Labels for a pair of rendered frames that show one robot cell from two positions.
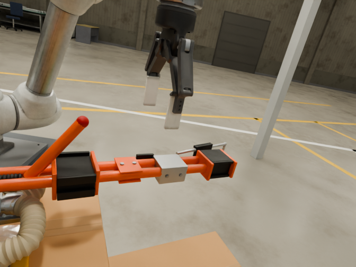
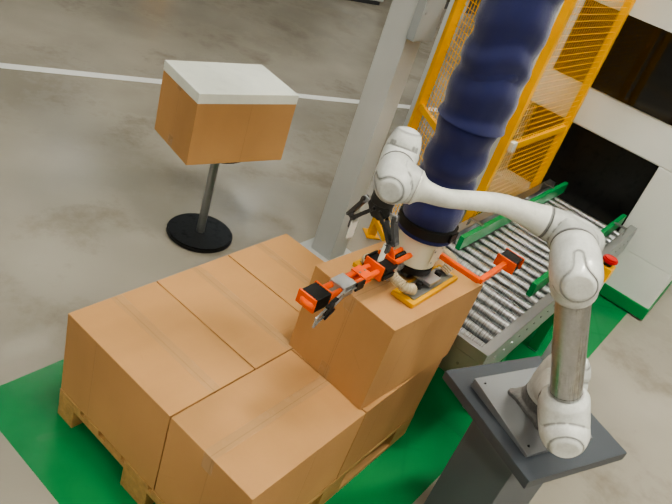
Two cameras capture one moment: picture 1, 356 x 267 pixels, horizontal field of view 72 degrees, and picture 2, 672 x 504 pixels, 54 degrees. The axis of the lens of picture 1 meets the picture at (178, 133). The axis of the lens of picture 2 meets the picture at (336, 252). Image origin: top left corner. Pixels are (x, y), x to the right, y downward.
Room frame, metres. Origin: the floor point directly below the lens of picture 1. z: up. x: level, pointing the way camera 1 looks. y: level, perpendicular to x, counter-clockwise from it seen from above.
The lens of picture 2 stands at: (2.04, -0.94, 2.29)
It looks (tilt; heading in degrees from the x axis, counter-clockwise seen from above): 32 degrees down; 150
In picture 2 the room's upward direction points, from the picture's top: 20 degrees clockwise
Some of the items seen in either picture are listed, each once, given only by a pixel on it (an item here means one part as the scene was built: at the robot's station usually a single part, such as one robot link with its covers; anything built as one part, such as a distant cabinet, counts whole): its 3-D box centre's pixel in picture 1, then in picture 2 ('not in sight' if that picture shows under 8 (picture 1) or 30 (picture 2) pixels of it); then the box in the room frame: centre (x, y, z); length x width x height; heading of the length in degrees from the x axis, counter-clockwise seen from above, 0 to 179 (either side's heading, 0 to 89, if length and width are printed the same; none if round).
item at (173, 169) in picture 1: (168, 168); (341, 285); (0.52, 0.00, 1.07); 0.07 x 0.07 x 0.04; 31
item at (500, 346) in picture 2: not in sight; (568, 288); (-0.21, 1.90, 0.50); 2.31 x 0.05 x 0.19; 120
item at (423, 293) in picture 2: not in sight; (427, 282); (0.37, 0.45, 0.97); 0.34 x 0.10 x 0.05; 121
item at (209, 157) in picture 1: (214, 163); (314, 296); (0.58, -0.11, 1.07); 0.08 x 0.07 x 0.05; 121
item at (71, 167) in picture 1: (74, 173); (379, 265); (0.41, 0.19, 1.07); 0.10 x 0.08 x 0.06; 31
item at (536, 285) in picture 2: not in sight; (588, 252); (-0.44, 2.18, 0.60); 1.60 x 0.11 x 0.09; 120
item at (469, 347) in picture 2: not in sight; (422, 313); (0.10, 0.73, 0.58); 0.70 x 0.03 x 0.06; 30
